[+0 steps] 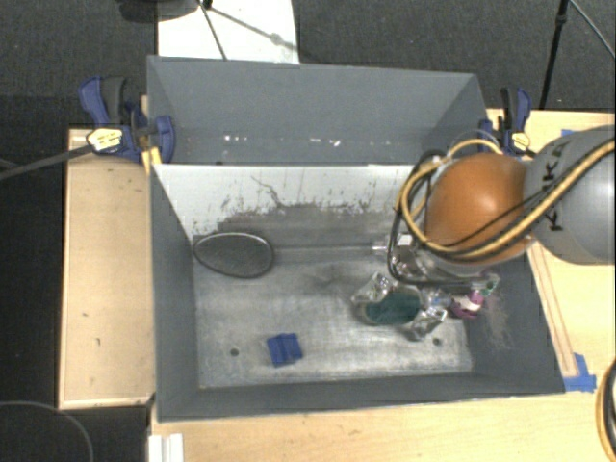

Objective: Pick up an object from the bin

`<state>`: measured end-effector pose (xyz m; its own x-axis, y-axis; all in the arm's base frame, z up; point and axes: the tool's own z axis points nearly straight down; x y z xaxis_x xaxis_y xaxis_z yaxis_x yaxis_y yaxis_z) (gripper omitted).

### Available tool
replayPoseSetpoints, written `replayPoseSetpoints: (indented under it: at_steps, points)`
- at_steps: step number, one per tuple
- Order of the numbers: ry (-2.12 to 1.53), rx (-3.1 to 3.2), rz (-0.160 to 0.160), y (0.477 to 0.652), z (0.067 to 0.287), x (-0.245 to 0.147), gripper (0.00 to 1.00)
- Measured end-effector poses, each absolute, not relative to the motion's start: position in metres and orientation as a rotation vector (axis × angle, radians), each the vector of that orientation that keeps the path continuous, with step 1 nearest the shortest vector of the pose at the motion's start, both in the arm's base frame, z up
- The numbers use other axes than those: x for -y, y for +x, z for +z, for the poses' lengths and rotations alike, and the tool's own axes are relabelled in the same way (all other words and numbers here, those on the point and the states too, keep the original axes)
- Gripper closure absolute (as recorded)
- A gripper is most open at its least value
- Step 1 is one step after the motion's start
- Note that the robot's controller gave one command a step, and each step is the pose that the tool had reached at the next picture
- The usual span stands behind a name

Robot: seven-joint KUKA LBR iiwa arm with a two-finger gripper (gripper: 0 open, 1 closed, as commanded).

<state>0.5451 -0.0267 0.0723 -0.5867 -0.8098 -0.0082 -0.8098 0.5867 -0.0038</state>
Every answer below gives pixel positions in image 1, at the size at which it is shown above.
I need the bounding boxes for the grey metal bin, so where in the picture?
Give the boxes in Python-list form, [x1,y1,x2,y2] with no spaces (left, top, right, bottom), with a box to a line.
[144,55,567,423]

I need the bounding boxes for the purple and white small object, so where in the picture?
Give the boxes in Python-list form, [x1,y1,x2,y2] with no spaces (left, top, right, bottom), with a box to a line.
[449,293,483,321]

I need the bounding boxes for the pale wood flat board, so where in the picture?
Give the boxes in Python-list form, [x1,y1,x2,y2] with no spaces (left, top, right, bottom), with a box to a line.
[57,127,158,411]

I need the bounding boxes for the dark grey oval dish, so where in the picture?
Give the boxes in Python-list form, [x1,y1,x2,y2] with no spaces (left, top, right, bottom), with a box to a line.
[192,231,275,280]

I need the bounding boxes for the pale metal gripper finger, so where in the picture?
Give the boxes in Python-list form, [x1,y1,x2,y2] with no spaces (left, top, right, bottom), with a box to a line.
[350,271,395,309]
[406,303,449,342]

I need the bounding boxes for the dark green rounded object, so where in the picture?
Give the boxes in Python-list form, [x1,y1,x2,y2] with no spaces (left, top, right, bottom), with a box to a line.
[364,290,423,327]

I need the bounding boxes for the blue small block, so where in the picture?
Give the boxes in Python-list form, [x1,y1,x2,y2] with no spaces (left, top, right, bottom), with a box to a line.
[266,332,304,368]

